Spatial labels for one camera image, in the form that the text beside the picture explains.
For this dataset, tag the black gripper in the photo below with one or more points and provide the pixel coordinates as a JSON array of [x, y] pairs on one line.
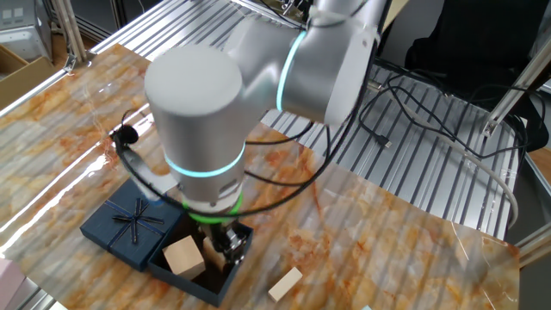
[[217, 232]]

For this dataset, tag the light wooden cube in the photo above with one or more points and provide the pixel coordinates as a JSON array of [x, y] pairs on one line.
[[213, 258], [184, 258]]

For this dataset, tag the long wooden block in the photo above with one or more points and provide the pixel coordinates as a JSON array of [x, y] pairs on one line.
[[285, 284]]

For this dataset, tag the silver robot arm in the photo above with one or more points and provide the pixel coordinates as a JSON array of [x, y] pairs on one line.
[[193, 107]]

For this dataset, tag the navy gift box base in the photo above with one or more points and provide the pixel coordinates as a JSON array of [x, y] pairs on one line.
[[202, 293]]

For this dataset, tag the navy ribboned gift box lid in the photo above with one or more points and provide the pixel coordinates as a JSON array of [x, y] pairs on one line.
[[107, 232]]

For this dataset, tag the pink gift box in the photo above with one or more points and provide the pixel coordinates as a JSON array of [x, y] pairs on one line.
[[8, 284]]

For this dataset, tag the brown cardboard box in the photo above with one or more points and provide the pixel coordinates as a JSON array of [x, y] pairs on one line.
[[21, 82]]

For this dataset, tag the orange marble pattern mat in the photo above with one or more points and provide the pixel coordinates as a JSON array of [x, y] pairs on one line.
[[387, 258]]

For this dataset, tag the beige wooden board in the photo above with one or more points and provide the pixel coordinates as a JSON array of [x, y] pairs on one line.
[[394, 15]]

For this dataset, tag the grey metal cabinet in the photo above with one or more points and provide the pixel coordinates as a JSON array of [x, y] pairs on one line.
[[21, 34]]

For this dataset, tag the black chair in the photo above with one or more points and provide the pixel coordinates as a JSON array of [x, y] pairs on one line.
[[473, 43]]

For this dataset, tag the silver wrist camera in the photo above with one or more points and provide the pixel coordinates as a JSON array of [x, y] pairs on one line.
[[144, 170]]

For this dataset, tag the metal corner bracket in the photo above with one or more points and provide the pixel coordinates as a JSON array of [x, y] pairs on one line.
[[69, 64]]

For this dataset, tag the aluminium frame strut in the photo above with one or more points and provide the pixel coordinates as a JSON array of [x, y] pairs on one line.
[[69, 30]]

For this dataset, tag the aluminium frame rail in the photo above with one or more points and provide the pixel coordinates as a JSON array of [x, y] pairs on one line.
[[534, 245]]

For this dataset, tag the aluminium frame post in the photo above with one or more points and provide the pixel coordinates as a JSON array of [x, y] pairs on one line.
[[512, 94]]

